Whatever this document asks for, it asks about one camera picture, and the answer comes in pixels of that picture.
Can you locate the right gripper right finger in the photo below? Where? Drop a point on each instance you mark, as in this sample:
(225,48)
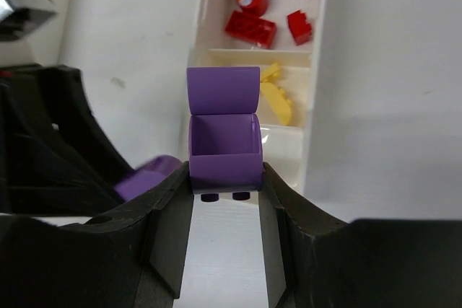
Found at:
(313,259)

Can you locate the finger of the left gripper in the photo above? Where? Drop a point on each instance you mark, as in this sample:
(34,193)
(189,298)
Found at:
(55,158)

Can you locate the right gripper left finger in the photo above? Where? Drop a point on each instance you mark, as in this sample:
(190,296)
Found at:
(131,256)

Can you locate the purple flower lego lid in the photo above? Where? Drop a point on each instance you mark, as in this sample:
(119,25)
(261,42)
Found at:
(147,176)

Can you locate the purple flower lego box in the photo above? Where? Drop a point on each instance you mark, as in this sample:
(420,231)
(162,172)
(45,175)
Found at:
(224,135)

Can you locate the red 2x2 lego brick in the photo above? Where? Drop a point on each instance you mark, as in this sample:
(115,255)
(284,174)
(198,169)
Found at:
(299,27)

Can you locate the red 2x4 lego brick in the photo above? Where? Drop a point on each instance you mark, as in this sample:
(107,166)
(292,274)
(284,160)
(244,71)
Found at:
(251,29)

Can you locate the right white divided bin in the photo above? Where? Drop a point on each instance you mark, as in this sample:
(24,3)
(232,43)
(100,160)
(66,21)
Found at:
(289,64)

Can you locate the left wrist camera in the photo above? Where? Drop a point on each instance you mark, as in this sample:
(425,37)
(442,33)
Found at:
(19,18)

